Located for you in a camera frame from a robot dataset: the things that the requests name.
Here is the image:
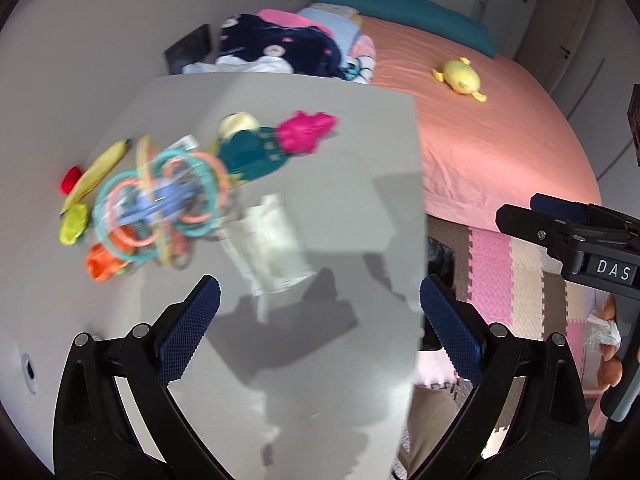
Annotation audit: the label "baby doll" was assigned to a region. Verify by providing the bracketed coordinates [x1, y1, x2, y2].
[585, 292, 626, 388]

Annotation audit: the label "black tablet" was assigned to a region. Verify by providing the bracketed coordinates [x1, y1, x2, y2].
[164, 24, 213, 76]

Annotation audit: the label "cream round toy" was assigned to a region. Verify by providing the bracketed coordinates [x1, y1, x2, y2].
[217, 112, 261, 141]

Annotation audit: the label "clear plastic bag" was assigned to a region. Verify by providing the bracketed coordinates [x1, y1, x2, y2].
[217, 192, 316, 296]

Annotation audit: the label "table cable grommet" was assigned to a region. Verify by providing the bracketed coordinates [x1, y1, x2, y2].
[20, 352, 38, 393]

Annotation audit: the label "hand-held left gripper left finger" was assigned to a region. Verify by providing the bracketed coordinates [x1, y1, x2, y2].
[52, 275, 236, 480]

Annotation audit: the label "pink white printed blanket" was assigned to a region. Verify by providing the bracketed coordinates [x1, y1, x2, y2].
[345, 35, 378, 86]

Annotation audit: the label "yellow plush turtle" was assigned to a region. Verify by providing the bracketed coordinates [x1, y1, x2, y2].
[432, 57, 488, 103]

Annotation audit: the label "colourful ring rattle toy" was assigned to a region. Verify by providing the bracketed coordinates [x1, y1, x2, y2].
[92, 135, 233, 268]

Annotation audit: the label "foam puzzle floor mat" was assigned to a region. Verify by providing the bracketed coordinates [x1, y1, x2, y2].
[400, 215, 640, 480]

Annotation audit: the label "red plastic piece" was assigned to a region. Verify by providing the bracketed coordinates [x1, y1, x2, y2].
[61, 166, 83, 195]

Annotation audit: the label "orange bed sheet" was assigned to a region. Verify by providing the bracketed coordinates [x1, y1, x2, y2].
[357, 12, 603, 233]

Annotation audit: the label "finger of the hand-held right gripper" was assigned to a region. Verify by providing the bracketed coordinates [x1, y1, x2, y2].
[495, 192, 640, 261]

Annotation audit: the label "light blue knit blanket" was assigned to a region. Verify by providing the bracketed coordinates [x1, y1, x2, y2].
[297, 4, 366, 53]

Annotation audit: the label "yellow snack packet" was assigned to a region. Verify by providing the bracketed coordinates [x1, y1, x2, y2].
[60, 139, 133, 218]

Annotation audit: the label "black bag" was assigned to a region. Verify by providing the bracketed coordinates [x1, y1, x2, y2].
[425, 237, 456, 291]

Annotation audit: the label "beige trousers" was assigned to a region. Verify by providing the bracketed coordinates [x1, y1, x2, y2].
[400, 387, 468, 480]

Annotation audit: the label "teal pillow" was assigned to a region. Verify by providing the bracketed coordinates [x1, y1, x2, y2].
[315, 0, 498, 58]

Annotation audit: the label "white wardrobe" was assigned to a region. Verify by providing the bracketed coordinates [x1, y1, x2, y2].
[440, 0, 640, 176]

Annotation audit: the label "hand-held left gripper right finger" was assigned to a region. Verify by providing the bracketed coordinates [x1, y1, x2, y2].
[400, 275, 591, 480]

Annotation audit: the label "white quilted cloth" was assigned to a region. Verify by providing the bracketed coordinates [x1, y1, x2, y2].
[181, 55, 296, 76]

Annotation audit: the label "teal cactus plush toy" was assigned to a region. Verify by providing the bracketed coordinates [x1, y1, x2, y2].
[207, 110, 338, 183]

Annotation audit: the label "yellow-green small toy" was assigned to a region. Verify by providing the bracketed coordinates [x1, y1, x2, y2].
[59, 204, 92, 247]

